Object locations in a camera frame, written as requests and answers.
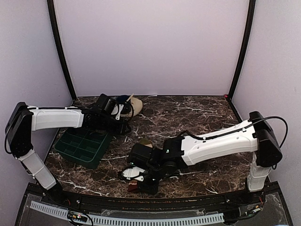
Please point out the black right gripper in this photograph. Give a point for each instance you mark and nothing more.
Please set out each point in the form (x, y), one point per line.
(152, 189)

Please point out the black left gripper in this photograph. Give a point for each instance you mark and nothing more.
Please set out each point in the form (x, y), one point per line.
(121, 129)

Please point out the tan sock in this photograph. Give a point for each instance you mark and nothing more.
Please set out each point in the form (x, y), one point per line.
(98, 132)

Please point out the green plastic divided tray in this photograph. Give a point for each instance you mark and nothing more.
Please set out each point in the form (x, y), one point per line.
(78, 146)

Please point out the striped brown red sock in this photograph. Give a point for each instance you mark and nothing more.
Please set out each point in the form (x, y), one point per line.
(132, 186)

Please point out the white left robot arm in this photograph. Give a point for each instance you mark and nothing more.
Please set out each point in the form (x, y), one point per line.
(27, 119)

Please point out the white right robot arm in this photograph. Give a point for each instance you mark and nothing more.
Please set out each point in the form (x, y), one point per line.
(254, 135)

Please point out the dark blue cup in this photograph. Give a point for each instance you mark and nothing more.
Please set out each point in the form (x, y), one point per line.
(121, 99)

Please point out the small circuit board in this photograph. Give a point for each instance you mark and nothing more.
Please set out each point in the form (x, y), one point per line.
(76, 217)

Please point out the white slotted cable duct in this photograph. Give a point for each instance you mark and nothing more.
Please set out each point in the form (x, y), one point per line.
(126, 218)

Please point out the black front rail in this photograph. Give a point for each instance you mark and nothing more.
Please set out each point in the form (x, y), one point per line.
(220, 201)

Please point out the black left frame post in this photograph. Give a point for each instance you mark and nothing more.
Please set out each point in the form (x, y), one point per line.
(59, 49)

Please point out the black frame post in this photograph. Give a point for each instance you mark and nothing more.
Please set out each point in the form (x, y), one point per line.
(243, 49)
(59, 49)

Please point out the black right frame post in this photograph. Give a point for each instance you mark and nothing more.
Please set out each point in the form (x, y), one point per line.
(243, 49)

